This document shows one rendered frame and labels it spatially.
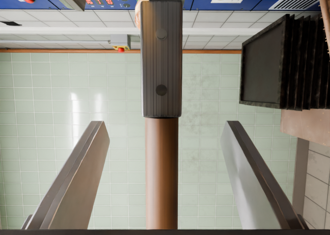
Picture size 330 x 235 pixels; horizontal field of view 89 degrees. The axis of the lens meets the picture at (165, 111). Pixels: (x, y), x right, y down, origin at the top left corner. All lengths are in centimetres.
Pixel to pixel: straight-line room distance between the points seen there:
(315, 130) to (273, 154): 83
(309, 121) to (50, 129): 169
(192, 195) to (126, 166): 61
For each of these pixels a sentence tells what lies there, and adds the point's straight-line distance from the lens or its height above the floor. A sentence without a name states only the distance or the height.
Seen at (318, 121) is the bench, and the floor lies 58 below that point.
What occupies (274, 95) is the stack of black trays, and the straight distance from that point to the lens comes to 67.
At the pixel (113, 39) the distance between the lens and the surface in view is 110.
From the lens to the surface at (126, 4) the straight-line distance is 74.
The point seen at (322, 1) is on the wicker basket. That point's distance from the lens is 60.
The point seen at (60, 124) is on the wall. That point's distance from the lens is 162.
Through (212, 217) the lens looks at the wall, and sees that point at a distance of 177.
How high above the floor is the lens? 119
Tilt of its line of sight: level
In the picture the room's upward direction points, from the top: 90 degrees counter-clockwise
